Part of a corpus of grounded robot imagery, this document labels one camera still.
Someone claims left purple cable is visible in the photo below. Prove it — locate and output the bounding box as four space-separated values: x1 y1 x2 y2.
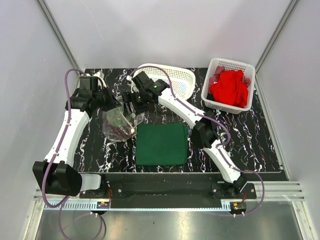
41 68 108 240

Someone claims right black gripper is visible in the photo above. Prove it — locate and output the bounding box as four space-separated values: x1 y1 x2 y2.
121 90 150 119

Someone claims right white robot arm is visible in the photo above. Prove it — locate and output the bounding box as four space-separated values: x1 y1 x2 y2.
126 71 248 199

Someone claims clear zip top bag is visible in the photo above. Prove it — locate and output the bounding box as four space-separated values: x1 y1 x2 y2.
102 102 145 143

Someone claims folded green cloth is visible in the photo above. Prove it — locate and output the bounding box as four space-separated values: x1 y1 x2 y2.
135 123 189 166

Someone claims pink cloth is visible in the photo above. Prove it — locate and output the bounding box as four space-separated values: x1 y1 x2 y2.
208 66 251 87

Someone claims white rectangular perforated basket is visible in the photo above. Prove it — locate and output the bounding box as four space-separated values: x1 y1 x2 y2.
201 57 256 114

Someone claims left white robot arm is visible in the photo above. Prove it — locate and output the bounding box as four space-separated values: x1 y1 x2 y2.
32 72 121 198

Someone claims green fake melon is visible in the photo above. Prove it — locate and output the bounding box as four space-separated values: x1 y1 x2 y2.
106 109 127 127

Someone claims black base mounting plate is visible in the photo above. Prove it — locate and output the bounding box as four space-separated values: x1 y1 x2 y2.
80 172 257 210

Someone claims white oval perforated basket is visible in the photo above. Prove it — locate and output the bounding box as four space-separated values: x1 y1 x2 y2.
133 63 196 100

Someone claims red cloth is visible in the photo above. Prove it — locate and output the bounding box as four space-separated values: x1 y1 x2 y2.
208 71 249 108

